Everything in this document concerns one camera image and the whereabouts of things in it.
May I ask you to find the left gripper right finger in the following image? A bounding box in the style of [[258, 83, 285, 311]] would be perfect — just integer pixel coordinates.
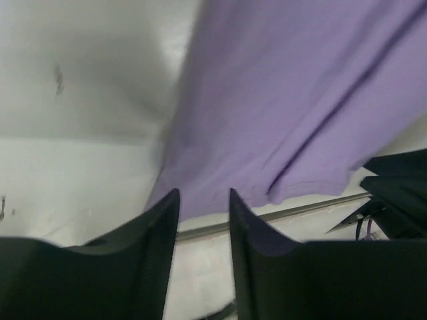
[[230, 190, 426, 319]]

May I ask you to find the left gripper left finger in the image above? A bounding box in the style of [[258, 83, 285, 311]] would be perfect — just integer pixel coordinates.
[[1, 189, 180, 319]]

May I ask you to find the purple t shirt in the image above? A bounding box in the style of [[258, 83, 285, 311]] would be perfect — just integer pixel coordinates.
[[147, 1, 426, 220]]

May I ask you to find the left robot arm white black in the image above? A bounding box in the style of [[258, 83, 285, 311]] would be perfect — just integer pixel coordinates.
[[1, 150, 426, 319]]

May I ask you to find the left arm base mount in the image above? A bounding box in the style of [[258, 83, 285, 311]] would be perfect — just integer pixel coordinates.
[[326, 198, 386, 241]]

